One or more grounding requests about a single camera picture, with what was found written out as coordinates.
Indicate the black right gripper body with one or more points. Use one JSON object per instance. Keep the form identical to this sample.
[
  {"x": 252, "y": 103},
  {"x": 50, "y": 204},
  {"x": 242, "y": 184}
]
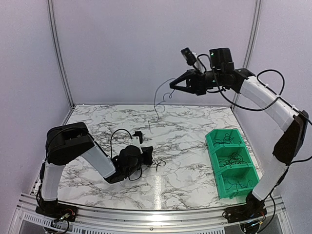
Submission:
[{"x": 201, "y": 84}]

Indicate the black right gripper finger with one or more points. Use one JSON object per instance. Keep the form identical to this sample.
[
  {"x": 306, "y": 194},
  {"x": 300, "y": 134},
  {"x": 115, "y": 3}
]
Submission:
[
  {"x": 184, "y": 89},
  {"x": 187, "y": 75}
]

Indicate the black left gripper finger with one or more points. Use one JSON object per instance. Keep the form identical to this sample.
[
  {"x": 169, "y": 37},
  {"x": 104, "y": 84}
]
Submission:
[
  {"x": 147, "y": 152},
  {"x": 147, "y": 162}
]

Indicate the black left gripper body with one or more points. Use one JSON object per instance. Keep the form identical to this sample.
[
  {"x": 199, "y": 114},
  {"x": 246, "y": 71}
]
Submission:
[{"x": 139, "y": 165}]

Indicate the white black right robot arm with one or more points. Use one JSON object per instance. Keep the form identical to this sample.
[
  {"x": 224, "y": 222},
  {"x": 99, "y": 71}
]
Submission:
[{"x": 293, "y": 122}]

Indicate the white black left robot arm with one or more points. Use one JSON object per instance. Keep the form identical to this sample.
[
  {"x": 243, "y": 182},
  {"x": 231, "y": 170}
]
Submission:
[{"x": 68, "y": 142}]

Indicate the green three-compartment plastic bin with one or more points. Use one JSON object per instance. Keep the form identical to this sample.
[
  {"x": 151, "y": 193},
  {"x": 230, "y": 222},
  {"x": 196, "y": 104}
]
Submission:
[{"x": 233, "y": 168}]

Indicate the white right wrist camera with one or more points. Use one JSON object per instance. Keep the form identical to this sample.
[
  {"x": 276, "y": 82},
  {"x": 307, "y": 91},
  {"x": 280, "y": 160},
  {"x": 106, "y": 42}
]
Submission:
[{"x": 192, "y": 60}]

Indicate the aluminium back-right corner post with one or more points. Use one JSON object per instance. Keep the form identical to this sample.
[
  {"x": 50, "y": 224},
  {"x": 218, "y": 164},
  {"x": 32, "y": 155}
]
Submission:
[{"x": 253, "y": 33}]

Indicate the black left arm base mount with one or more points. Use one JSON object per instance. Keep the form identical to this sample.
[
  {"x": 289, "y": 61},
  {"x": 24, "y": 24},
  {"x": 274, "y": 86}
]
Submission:
[{"x": 56, "y": 210}]

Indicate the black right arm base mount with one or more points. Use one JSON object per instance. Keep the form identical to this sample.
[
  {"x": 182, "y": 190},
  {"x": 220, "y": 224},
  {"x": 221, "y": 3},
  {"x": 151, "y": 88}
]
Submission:
[{"x": 243, "y": 213}]

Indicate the aluminium front rail frame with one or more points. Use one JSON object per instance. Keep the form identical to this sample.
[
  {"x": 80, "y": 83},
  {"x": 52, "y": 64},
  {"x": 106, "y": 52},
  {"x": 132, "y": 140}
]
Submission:
[{"x": 94, "y": 220}]

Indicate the aluminium back-left corner post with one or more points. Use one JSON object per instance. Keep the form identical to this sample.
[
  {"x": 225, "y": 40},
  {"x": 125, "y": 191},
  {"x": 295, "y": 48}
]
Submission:
[{"x": 58, "y": 53}]

